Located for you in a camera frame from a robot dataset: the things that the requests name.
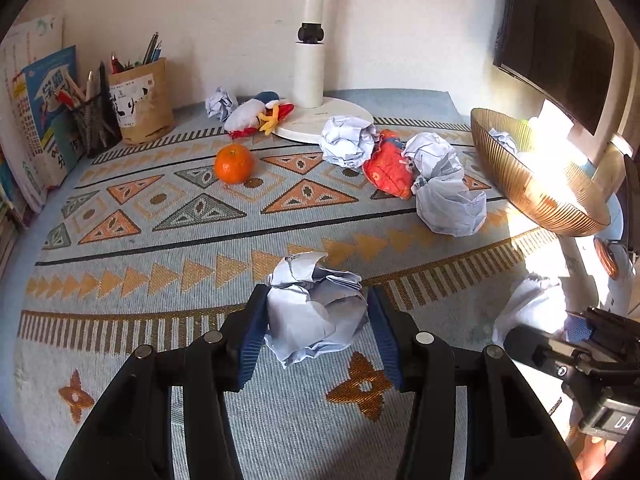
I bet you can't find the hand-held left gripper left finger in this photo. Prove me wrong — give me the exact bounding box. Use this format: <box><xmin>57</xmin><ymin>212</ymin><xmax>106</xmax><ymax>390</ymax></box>
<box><xmin>55</xmin><ymin>284</ymin><xmax>273</xmax><ymax>480</ymax></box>

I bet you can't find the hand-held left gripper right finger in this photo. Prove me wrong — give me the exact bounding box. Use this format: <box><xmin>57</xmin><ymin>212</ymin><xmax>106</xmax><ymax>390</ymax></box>
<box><xmin>367</xmin><ymin>285</ymin><xmax>581</xmax><ymax>480</ymax></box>

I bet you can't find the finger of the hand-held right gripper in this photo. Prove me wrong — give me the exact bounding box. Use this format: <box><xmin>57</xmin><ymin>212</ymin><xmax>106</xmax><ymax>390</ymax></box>
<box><xmin>502</xmin><ymin>324</ymin><xmax>602</xmax><ymax>384</ymax></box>
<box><xmin>567</xmin><ymin>307</ymin><xmax>640</xmax><ymax>361</ymax></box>

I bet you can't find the white paper ball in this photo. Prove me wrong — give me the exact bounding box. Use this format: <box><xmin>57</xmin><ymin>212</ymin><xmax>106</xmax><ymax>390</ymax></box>
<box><xmin>402</xmin><ymin>131</ymin><xmax>466</xmax><ymax>181</ymax></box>
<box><xmin>320</xmin><ymin>115</ymin><xmax>381</xmax><ymax>168</ymax></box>
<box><xmin>492</xmin><ymin>272</ymin><xmax>576</xmax><ymax>348</ymax></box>
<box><xmin>264</xmin><ymin>251</ymin><xmax>370</xmax><ymax>369</ymax></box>
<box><xmin>412</xmin><ymin>170</ymin><xmax>488</xmax><ymax>237</ymax></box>
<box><xmin>489</xmin><ymin>129</ymin><xmax>520</xmax><ymax>156</ymax></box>

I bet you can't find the amber ribbed glass bowl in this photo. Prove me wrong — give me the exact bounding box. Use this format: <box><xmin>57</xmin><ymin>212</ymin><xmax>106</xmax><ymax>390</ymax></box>
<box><xmin>470</xmin><ymin>107</ymin><xmax>612</xmax><ymax>237</ymax></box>

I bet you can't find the red snack packet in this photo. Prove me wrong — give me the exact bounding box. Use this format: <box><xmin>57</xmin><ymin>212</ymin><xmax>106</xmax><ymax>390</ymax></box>
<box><xmin>362</xmin><ymin>129</ymin><xmax>418</xmax><ymax>200</ymax></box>

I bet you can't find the small paper ball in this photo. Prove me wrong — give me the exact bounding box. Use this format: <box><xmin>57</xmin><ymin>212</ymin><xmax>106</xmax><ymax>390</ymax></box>
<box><xmin>205</xmin><ymin>86</ymin><xmax>239</xmax><ymax>122</ymax></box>

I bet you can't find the person's right hand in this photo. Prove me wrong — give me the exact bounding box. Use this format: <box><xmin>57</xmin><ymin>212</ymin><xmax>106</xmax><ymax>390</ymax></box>
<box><xmin>575</xmin><ymin>435</ymin><xmax>610</xmax><ymax>480</ymax></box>

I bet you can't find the copper round object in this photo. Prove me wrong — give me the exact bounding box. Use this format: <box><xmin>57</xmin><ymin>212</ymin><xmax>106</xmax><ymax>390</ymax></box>
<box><xmin>594</xmin><ymin>237</ymin><xmax>623</xmax><ymax>281</ymax></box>

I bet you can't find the patterned woven mat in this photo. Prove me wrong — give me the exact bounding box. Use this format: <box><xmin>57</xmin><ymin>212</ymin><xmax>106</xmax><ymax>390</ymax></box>
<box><xmin>12</xmin><ymin>89</ymin><xmax>616</xmax><ymax>480</ymax></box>

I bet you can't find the orange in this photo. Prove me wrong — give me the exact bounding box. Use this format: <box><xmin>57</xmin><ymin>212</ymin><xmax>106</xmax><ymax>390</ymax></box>
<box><xmin>214</xmin><ymin>143</ymin><xmax>255</xmax><ymax>184</ymax></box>

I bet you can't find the colourful plush toy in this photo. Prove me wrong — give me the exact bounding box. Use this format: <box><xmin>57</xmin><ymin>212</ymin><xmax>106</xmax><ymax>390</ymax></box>
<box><xmin>223</xmin><ymin>91</ymin><xmax>296</xmax><ymax>140</ymax></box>

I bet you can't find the kraft paper pen holder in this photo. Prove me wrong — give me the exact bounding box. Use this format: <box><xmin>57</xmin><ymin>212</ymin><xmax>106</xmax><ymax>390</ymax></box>
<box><xmin>107</xmin><ymin>57</ymin><xmax>176</xmax><ymax>146</ymax></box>

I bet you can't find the black mesh pen holder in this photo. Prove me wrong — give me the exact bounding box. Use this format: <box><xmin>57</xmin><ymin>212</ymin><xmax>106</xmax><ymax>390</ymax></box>
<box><xmin>70</xmin><ymin>92</ymin><xmax>123</xmax><ymax>158</ymax></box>

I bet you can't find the white desk lamp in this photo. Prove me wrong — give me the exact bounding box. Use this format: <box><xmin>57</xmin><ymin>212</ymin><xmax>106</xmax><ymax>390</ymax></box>
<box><xmin>272</xmin><ymin>0</ymin><xmax>376</xmax><ymax>143</ymax></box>

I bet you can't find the black monitor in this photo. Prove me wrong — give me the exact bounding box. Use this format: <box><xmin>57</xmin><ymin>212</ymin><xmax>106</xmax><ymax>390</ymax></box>
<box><xmin>492</xmin><ymin>0</ymin><xmax>616</xmax><ymax>136</ymax></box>

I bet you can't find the white booklet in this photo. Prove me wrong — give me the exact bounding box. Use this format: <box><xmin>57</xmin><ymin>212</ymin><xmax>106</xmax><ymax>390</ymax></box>
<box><xmin>0</xmin><ymin>15</ymin><xmax>66</xmax><ymax>211</ymax></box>

